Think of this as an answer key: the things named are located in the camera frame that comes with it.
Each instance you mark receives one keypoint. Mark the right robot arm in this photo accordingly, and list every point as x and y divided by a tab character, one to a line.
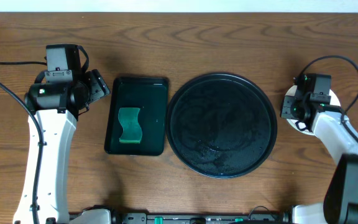
321	115

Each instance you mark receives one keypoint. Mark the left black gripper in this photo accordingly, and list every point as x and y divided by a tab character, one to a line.
97	86

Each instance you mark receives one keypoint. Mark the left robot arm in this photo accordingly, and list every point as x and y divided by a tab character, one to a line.
54	109

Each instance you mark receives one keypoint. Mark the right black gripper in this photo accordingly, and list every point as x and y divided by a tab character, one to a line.
284	112

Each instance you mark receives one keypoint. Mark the black round tray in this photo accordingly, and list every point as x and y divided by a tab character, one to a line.
221	125

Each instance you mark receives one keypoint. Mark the white pink plate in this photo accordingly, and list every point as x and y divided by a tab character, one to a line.
301	126

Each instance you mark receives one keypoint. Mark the black rectangular tray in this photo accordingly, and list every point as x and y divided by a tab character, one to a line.
151	96

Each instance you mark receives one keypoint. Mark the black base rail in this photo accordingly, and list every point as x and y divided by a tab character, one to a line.
197	218

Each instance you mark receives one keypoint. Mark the green sponge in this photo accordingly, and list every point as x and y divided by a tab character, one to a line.
131	129

